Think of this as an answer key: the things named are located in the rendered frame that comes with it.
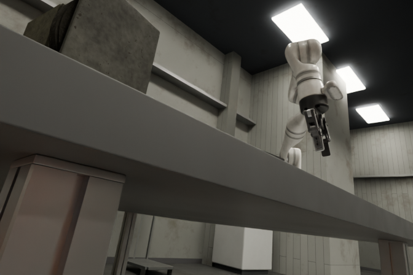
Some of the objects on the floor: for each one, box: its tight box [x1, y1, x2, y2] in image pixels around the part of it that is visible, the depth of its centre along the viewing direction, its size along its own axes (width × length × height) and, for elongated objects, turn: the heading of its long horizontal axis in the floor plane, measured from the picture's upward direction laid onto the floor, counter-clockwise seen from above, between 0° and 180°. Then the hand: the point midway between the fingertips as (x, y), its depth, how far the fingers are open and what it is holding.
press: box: [23, 0, 160, 95], centre depth 271 cm, size 151×135×294 cm
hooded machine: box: [212, 224, 273, 275], centre depth 501 cm, size 84×75×165 cm
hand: (322, 148), depth 71 cm, fingers open, 5 cm apart
